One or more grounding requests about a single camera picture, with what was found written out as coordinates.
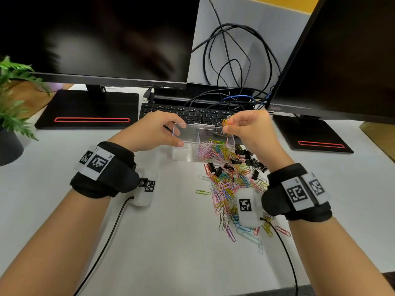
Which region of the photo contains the person's right hand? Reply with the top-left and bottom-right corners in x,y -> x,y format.
222,109 -> 295,173

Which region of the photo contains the person's left hand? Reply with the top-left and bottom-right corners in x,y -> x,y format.
108,110 -> 187,153

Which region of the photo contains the pile of black binder clips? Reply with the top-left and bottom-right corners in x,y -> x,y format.
206,144 -> 269,182

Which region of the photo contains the small bunch of paper clips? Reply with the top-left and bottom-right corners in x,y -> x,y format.
221,119 -> 235,136

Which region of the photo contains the clear plastic divided box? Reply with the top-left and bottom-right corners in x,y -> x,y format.
171,122 -> 236,164

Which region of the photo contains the heap of sorted paper clips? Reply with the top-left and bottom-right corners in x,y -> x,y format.
197,138 -> 235,164

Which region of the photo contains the pile of colourful paper clips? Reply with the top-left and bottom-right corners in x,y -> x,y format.
196,163 -> 292,255

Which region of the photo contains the person's right forearm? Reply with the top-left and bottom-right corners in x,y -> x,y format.
288,217 -> 395,296

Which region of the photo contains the person's left forearm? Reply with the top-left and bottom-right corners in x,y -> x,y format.
0,189 -> 112,296

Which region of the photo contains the brown cardboard box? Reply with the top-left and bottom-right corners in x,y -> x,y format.
0,81 -> 74,120
359,121 -> 395,164

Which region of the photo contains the black keyboard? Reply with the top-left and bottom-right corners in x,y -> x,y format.
139,103 -> 247,128

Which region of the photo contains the black monitor stand red stripe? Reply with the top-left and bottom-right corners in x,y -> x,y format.
34,84 -> 140,130
272,115 -> 355,155

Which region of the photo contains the grey desk partition panel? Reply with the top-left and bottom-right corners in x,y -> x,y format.
186,0 -> 311,88

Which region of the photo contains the lilac cup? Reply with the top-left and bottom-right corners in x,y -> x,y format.
37,82 -> 64,93

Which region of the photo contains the black computer monitor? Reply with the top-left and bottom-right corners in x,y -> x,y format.
267,0 -> 395,125
0,0 -> 201,90

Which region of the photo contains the green plant in black pot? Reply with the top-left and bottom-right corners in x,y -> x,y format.
0,55 -> 51,167

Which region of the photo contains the blue cable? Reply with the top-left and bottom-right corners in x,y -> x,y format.
221,95 -> 269,104

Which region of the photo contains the black left wrist strap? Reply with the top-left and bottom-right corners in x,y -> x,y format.
70,141 -> 141,199

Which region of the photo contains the black wrist strap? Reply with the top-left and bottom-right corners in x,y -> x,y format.
261,163 -> 333,222
70,141 -> 141,199

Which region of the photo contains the bundle of black cables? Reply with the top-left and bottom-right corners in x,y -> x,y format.
190,0 -> 283,113

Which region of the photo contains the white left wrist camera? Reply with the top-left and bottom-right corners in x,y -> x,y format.
131,169 -> 158,208

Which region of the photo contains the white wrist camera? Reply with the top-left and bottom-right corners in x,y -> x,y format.
236,187 -> 265,229
131,169 -> 158,208

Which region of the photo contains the black right wrist strap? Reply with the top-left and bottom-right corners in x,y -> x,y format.
261,163 -> 333,222

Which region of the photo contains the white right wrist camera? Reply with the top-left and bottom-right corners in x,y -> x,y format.
236,187 -> 265,229

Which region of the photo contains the black left camera cable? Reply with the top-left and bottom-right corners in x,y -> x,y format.
72,196 -> 135,296

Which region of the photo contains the black camera cable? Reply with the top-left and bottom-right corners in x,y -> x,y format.
72,196 -> 135,296
260,217 -> 299,296

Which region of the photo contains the black right camera cable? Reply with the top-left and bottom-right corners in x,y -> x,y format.
260,217 -> 299,296

